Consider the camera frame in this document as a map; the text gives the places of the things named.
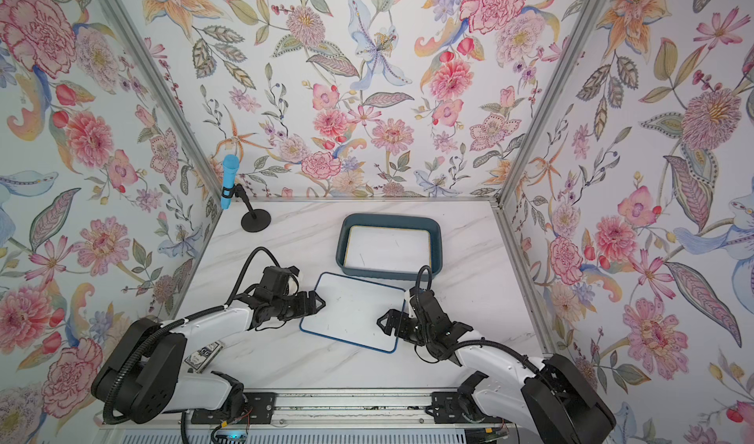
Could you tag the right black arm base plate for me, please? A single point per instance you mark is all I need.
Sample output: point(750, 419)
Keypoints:
point(458, 408)

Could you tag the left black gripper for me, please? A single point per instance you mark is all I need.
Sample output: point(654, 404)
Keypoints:
point(305, 307)

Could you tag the yellow framed whiteboard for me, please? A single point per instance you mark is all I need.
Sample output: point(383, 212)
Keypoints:
point(388, 250)

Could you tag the dark blue framed whiteboard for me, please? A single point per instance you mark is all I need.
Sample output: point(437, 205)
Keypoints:
point(352, 310)

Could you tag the teal plastic storage box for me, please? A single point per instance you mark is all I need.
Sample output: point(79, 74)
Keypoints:
point(391, 221)

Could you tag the blue microphone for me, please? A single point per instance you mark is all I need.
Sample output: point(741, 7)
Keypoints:
point(230, 166)

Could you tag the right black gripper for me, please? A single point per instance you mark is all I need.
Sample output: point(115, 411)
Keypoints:
point(402, 325)

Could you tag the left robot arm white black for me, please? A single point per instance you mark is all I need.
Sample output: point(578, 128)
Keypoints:
point(146, 375)

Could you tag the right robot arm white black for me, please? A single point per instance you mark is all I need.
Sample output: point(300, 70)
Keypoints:
point(548, 396)

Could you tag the black microphone stand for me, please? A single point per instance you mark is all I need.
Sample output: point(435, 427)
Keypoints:
point(255, 220)

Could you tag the aluminium mounting rail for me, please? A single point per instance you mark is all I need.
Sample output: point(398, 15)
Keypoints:
point(327, 416)

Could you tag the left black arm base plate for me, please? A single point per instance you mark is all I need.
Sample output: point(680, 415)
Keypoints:
point(259, 405)

